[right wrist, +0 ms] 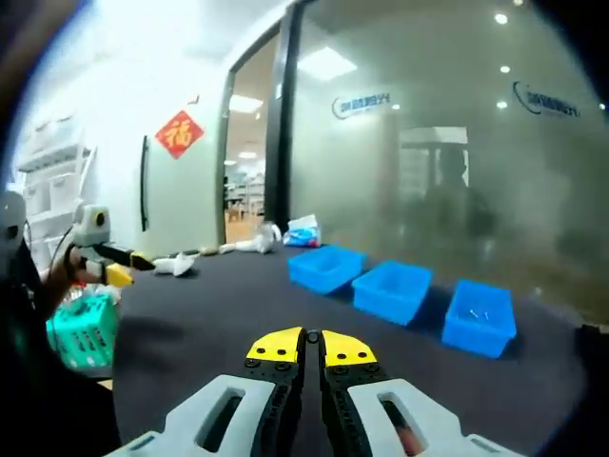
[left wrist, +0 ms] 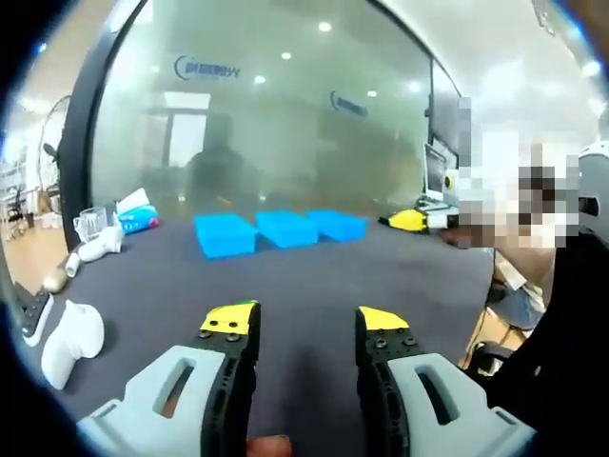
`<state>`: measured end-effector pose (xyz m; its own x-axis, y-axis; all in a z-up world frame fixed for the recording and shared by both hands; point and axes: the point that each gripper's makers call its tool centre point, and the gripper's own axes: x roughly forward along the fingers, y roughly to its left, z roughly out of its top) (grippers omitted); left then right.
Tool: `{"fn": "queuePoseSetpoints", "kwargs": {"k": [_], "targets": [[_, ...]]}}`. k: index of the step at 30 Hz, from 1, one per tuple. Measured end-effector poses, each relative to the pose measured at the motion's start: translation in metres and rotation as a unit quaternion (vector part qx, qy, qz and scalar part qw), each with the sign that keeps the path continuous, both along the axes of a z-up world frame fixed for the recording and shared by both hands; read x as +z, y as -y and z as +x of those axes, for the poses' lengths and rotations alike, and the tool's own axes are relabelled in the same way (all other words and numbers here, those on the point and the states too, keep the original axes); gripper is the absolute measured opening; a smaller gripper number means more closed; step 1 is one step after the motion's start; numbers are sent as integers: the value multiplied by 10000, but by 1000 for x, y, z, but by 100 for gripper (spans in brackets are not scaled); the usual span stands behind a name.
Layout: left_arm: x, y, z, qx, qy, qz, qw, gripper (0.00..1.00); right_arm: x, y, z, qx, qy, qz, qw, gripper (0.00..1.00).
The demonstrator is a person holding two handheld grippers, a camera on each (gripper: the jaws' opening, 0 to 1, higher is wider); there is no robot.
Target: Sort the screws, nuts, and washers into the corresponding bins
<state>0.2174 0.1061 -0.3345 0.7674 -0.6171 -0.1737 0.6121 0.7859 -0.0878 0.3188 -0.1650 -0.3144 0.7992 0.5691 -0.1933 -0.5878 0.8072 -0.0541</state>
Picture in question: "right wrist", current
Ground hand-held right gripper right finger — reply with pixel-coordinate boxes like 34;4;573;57
317;328;513;457

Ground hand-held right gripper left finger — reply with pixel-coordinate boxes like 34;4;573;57
107;326;308;457

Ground blue plastic bin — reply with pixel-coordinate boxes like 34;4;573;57
441;279;519;360
286;245;369;295
351;259;435;328

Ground person's left hand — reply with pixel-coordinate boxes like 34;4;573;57
68;255;104;288

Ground white crumpled cloth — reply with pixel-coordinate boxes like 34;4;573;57
152;251;201;277

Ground white storage shelf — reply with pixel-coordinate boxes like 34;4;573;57
16;113;99;268

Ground green plastic basket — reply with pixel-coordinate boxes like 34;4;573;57
46;288;120;370

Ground grey white chest device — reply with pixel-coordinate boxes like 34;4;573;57
0;189;28;251

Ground white bundled objects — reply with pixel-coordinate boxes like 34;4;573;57
218;222;283;255

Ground person's black shirt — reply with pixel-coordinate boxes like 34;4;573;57
0;237;120;457

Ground blue white tissue pack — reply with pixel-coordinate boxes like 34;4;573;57
284;213;323;248

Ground black cable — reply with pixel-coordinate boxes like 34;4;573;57
47;223;77;275

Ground black wrist strap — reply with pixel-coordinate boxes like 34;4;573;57
65;245;80;283

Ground black door handle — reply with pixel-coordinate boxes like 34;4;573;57
140;135;151;233

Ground red diamond wall decoration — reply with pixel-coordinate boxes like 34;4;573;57
155;109;206;160

